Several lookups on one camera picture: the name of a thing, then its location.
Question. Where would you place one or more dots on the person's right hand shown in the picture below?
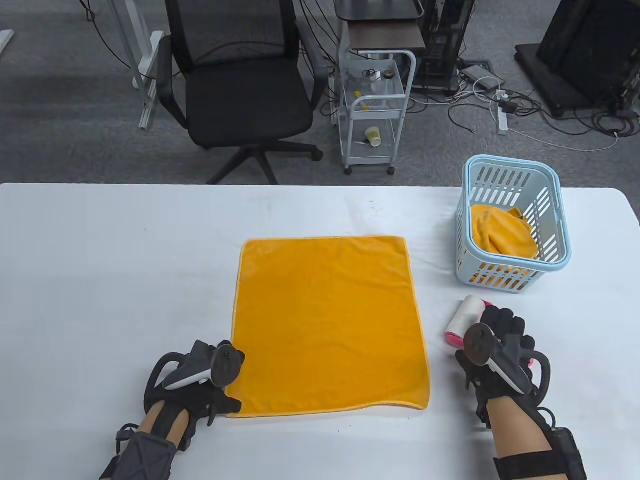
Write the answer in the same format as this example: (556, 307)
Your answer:
(505, 320)

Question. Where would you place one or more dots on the person's left hand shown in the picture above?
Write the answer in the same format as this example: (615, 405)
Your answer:
(220, 400)

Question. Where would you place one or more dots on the pink lint roller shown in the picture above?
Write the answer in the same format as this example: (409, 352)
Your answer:
(462, 320)

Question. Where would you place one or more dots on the person's left forearm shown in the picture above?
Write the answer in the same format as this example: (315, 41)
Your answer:
(155, 420)

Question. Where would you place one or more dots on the black and white hand controller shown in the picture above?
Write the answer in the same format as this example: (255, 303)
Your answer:
(477, 345)
(225, 367)

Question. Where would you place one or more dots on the light blue plastic basket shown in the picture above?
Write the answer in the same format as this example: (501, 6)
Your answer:
(469, 185)

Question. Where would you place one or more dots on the white power strip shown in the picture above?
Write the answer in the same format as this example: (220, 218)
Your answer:
(502, 120)

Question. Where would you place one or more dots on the black power plug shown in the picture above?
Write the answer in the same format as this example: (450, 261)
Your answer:
(510, 106)

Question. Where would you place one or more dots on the paper cup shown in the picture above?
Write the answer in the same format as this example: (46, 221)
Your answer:
(373, 136)

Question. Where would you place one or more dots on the white rolling cart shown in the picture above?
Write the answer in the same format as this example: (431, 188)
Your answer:
(377, 114)

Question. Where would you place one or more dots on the grey power adapter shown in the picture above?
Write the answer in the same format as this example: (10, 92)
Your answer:
(475, 74)

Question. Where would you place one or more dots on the black computer tower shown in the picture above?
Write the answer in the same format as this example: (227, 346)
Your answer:
(445, 50)

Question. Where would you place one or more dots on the black display stand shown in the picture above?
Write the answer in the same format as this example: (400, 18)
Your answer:
(585, 45)

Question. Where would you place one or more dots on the black office chair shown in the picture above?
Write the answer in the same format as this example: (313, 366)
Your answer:
(245, 100)

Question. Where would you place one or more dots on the brown shelf board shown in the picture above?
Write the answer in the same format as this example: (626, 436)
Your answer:
(385, 35)

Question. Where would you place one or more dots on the black tray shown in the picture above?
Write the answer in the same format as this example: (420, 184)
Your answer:
(375, 7)

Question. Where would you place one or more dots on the white desk leg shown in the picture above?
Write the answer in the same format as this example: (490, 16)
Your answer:
(150, 65)

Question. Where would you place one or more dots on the white desk foot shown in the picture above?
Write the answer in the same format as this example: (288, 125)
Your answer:
(5, 40)

